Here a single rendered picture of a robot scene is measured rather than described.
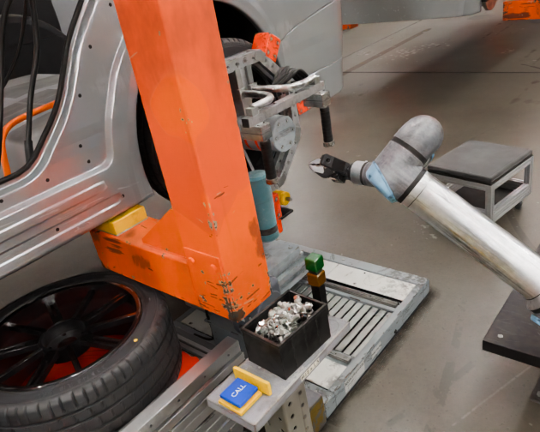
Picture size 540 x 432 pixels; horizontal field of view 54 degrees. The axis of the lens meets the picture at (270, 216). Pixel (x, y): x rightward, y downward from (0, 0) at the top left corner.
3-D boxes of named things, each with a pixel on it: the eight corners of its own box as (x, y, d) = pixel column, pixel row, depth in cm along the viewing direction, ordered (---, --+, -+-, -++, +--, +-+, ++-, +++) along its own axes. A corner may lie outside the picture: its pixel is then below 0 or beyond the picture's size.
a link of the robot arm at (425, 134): (421, 97, 142) (413, 140, 208) (391, 135, 143) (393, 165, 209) (456, 123, 140) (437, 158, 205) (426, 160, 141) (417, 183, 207)
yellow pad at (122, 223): (125, 211, 192) (122, 199, 190) (149, 218, 184) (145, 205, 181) (93, 229, 183) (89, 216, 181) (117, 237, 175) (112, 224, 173)
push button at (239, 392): (239, 382, 137) (237, 376, 136) (259, 393, 133) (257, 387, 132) (220, 400, 133) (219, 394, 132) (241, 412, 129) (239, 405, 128)
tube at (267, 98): (244, 98, 189) (238, 68, 184) (286, 99, 177) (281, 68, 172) (210, 113, 177) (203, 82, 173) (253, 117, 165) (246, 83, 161)
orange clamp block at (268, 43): (261, 63, 202) (266, 39, 202) (276, 63, 197) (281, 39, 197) (249, 56, 197) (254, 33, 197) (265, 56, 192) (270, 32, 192)
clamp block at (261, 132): (252, 134, 175) (249, 119, 173) (273, 136, 170) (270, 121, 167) (242, 140, 172) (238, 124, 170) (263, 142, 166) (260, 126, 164)
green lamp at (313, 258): (313, 263, 152) (311, 251, 150) (325, 266, 149) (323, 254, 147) (305, 270, 149) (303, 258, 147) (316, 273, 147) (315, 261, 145)
